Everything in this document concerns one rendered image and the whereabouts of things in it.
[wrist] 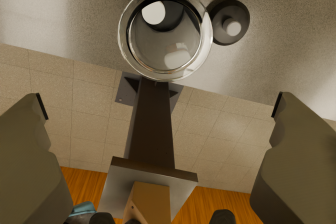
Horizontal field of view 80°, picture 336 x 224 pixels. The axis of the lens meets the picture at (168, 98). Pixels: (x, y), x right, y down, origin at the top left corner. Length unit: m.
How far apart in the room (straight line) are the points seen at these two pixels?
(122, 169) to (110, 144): 1.29
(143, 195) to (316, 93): 0.61
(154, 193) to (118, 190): 0.14
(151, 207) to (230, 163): 1.64
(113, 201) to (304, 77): 0.77
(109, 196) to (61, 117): 1.19
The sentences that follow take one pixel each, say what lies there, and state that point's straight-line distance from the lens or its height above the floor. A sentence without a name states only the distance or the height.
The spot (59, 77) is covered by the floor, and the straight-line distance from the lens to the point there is 1.73.
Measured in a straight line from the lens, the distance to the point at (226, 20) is 0.44.
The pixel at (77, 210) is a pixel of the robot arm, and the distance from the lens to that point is 0.65.
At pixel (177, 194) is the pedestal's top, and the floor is 0.94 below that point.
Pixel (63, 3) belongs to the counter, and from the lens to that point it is 0.50.
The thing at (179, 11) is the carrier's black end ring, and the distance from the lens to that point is 0.45.
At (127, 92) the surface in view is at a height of 0.01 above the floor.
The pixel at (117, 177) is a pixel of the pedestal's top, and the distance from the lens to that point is 0.78.
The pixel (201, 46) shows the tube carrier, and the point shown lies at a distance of 0.25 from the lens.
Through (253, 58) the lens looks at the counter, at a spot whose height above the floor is 0.94.
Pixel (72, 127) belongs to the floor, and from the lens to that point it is 1.98.
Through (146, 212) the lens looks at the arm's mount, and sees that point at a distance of 0.73.
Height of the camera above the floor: 1.40
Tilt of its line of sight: 58 degrees down
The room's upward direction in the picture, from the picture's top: 176 degrees clockwise
